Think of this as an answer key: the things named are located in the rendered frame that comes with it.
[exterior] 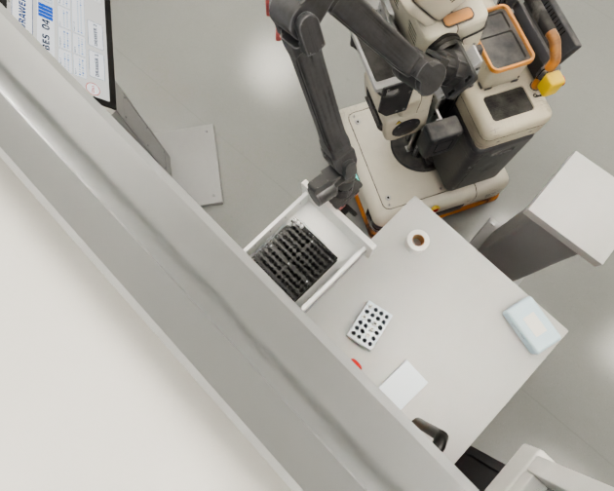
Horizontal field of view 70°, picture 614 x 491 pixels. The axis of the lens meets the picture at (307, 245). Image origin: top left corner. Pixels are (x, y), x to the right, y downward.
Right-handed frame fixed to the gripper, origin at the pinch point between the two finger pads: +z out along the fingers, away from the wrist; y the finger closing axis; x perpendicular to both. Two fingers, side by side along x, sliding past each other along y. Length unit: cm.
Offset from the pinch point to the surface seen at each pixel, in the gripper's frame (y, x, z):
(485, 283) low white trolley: -17, 48, 13
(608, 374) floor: -54, 126, 88
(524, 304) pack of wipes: -18, 60, 9
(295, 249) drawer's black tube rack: 20.0, 1.6, -0.3
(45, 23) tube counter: 28, -91, -21
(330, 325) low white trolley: 27.0, 23.6, 13.5
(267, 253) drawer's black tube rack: 26.6, -3.3, -0.2
